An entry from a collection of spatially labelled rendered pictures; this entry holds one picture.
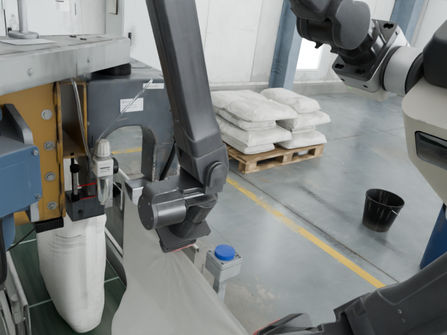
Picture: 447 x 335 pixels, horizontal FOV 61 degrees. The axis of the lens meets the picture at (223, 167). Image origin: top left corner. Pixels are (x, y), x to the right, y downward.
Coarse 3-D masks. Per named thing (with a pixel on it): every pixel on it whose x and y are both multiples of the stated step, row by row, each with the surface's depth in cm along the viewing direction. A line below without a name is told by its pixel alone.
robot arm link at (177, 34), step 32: (160, 0) 45; (192, 0) 47; (160, 32) 48; (192, 32) 49; (160, 64) 53; (192, 64) 51; (192, 96) 53; (192, 128) 55; (192, 160) 58; (224, 160) 61
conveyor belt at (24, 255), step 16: (32, 224) 190; (16, 240) 177; (32, 240) 179; (16, 256) 168; (32, 256) 169; (32, 272) 160; (112, 272) 166; (32, 288) 152; (112, 288) 157; (32, 304) 144; (48, 304) 145; (112, 304) 150; (32, 320) 138; (48, 320) 139; (64, 320) 140
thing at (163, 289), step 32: (128, 224) 90; (128, 256) 93; (160, 256) 80; (128, 288) 93; (160, 288) 83; (192, 288) 70; (128, 320) 89; (160, 320) 84; (192, 320) 71; (224, 320) 62
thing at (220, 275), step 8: (208, 256) 113; (240, 256) 113; (208, 264) 113; (216, 264) 110; (224, 264) 109; (232, 264) 110; (240, 264) 113; (216, 272) 110; (224, 272) 110; (232, 272) 112
